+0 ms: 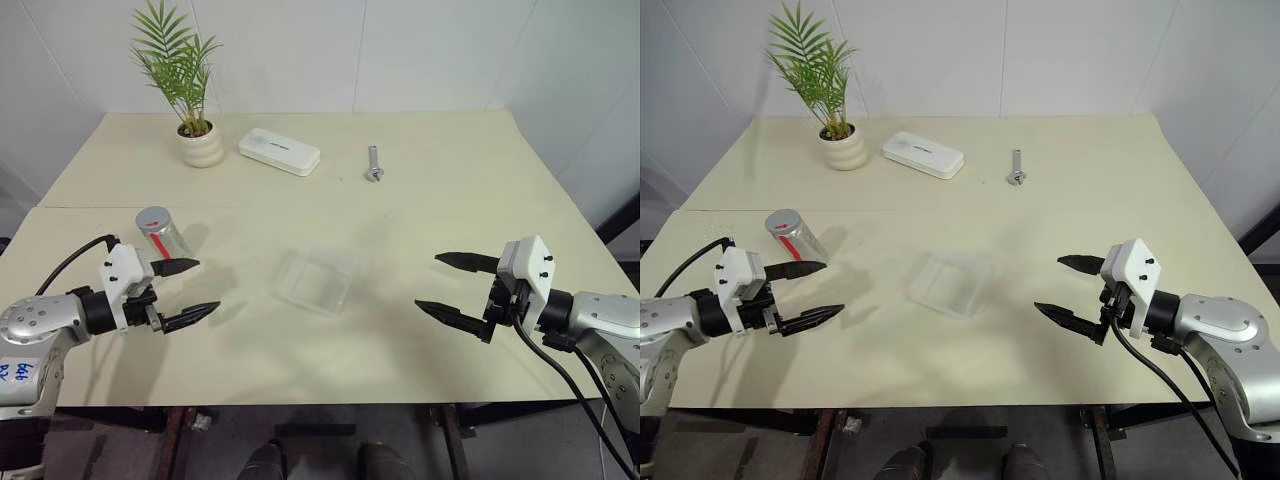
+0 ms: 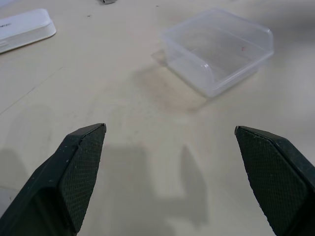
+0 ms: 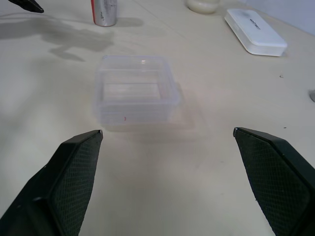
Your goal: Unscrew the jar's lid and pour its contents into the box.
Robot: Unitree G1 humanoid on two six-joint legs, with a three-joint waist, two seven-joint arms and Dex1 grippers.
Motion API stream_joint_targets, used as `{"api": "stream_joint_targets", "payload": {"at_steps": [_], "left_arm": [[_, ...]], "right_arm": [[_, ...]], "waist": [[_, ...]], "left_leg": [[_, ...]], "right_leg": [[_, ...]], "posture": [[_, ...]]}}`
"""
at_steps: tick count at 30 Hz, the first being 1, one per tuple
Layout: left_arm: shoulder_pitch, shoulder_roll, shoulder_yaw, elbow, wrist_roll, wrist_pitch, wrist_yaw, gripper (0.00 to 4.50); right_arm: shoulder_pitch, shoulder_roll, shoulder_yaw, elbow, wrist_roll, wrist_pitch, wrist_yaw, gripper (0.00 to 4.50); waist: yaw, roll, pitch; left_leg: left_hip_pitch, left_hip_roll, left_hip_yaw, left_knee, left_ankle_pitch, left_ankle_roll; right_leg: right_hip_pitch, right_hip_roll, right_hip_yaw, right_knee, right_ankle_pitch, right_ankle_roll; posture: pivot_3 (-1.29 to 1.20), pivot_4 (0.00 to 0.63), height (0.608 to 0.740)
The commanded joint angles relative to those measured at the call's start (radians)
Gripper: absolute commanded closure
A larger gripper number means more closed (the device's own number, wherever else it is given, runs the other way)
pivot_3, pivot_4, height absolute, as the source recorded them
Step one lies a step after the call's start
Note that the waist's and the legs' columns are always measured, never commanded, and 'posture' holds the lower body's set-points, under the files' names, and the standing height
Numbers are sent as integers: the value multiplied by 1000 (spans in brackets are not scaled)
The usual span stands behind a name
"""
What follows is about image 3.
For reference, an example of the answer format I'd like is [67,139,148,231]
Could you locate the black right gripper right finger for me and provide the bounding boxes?
[232,127,315,236]

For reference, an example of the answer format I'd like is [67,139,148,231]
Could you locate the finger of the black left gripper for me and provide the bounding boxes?
[8,0,45,14]

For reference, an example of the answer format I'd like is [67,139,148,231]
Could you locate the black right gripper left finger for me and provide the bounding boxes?
[0,129,104,236]

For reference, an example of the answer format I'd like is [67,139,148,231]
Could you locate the clear plastic square container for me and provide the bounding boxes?
[93,55,183,132]

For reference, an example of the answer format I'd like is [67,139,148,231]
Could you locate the cream round object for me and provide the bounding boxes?
[185,0,219,14]

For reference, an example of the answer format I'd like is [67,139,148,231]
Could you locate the silver and red can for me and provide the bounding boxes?
[90,0,117,28]

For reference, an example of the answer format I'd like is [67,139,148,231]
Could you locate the white flat rectangular box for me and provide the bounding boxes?
[224,8,288,57]

